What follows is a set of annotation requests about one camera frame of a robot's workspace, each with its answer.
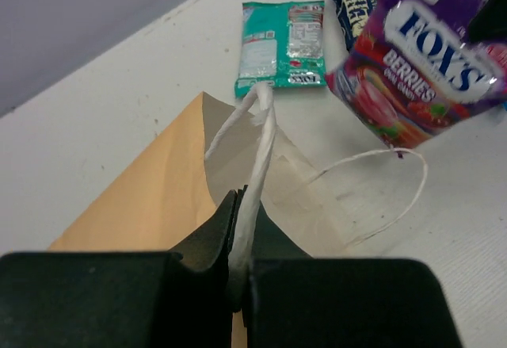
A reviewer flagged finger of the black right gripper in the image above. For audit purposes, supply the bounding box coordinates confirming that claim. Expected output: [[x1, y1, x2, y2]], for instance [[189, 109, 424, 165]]
[[467, 0, 507, 44]]

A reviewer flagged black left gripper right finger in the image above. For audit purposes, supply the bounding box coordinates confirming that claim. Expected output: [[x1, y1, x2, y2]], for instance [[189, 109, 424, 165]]
[[243, 210, 462, 347]]

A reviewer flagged blue Kettle vinegar chips bag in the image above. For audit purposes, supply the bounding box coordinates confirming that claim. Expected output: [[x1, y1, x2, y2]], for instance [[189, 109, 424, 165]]
[[331, 0, 378, 51]]

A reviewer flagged purple Fox's berries candy bag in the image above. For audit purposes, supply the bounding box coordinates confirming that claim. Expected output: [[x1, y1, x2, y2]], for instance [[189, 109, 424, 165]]
[[326, 0, 506, 149]]

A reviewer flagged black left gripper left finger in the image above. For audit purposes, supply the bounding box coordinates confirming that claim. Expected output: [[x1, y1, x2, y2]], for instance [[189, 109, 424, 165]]
[[1, 191, 238, 347]]

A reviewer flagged brown paper bag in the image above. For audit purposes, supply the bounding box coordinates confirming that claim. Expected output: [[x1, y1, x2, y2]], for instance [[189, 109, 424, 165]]
[[51, 94, 337, 253]]

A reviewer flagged teal Fox's mint candy bag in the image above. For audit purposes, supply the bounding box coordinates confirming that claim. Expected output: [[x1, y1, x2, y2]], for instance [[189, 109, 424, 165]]
[[234, 1, 326, 98]]

